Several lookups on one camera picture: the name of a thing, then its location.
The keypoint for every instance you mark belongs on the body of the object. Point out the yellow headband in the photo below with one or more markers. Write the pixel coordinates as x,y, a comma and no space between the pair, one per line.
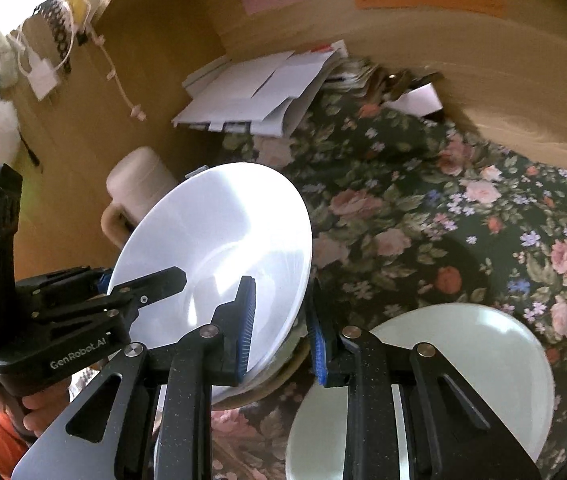
79,2

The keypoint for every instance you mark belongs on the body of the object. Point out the dark floral tablecloth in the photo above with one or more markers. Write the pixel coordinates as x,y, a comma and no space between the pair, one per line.
463,210

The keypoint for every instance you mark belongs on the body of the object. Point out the stack of white papers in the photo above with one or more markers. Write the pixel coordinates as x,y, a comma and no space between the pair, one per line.
258,90

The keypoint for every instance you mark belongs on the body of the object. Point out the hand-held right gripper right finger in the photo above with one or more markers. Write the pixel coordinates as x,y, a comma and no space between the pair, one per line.
319,340

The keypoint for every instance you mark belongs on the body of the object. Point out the white charger plug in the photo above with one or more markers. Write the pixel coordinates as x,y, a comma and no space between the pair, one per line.
43,79

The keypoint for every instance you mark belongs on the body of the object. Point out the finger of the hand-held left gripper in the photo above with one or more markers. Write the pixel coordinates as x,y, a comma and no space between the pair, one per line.
63,282
153,285

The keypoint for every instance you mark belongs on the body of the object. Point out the mint green plate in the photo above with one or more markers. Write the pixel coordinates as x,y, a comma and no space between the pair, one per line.
463,350

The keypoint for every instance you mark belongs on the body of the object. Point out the stack of small booklets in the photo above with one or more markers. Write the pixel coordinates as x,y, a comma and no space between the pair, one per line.
358,75

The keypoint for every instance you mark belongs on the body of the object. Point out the white fluffy headband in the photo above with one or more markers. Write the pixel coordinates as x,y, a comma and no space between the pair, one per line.
0,55

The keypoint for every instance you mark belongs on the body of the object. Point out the white plate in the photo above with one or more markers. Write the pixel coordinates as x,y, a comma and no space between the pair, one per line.
213,220

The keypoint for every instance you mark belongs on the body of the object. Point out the white folded card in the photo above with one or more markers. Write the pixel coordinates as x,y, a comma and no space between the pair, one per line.
421,101

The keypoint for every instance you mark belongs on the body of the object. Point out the person's orange clothing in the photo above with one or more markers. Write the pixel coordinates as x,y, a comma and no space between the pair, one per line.
3,427

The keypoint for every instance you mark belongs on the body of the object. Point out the person's left hand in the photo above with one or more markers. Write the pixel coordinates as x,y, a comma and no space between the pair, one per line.
38,410

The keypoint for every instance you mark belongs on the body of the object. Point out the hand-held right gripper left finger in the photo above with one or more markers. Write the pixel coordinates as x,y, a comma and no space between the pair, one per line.
246,330

